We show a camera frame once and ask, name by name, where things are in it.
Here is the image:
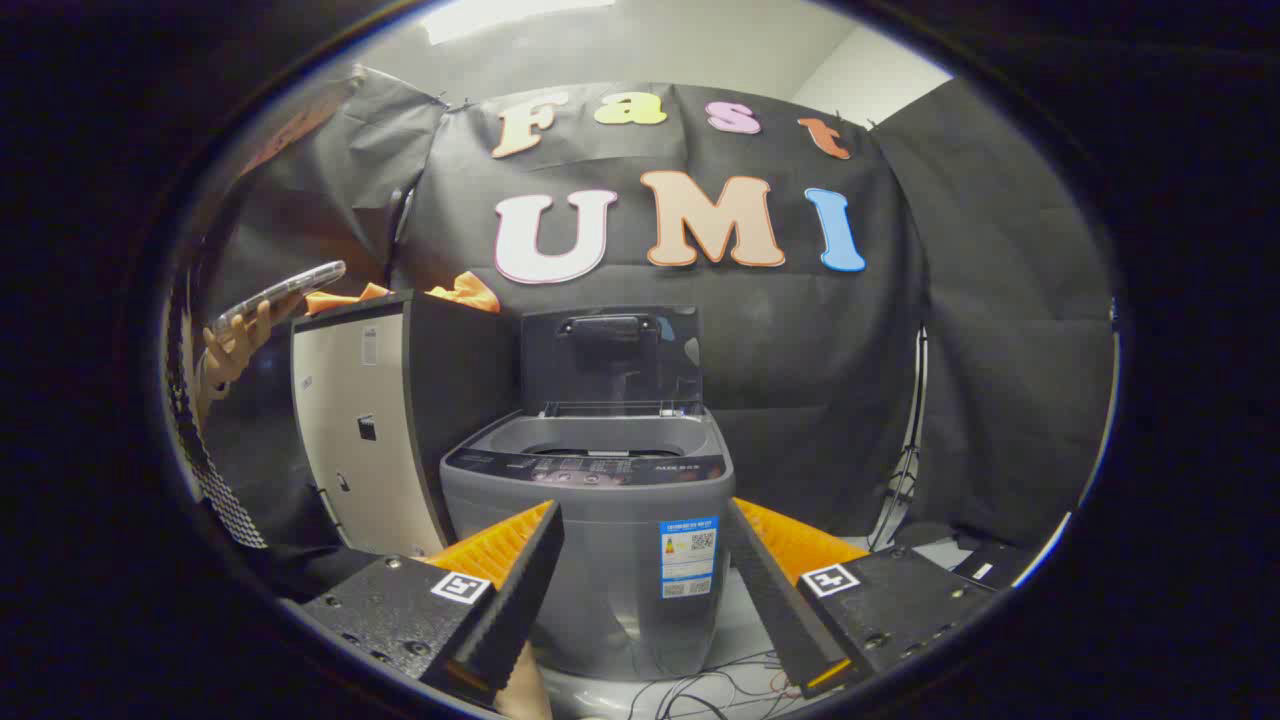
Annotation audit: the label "dark washing machine lid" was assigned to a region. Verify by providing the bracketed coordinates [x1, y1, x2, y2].
[520, 305, 704, 416]

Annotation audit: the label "black backdrop cloth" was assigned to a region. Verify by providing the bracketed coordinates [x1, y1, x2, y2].
[195, 65, 1116, 553]

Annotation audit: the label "black light stand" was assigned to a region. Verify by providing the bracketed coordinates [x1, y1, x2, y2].
[868, 328, 931, 551]

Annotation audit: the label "grey washing machine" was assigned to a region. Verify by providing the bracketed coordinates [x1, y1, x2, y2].
[440, 410, 736, 683]

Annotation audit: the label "person's checked sleeve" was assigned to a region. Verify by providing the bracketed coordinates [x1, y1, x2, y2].
[168, 290, 268, 550]

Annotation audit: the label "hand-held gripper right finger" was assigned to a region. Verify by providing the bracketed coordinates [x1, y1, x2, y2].
[727, 497, 996, 699]

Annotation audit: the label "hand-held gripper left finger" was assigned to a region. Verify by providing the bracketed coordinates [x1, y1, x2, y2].
[300, 500, 564, 694]

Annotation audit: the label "black box on floor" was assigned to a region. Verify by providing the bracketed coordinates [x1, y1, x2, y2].
[948, 540, 1033, 593]

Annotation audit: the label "loose floor cables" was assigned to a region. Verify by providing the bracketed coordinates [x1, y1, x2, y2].
[628, 650, 803, 720]

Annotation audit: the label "white cabinet with black side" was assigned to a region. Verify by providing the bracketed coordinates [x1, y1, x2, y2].
[290, 290, 521, 559]

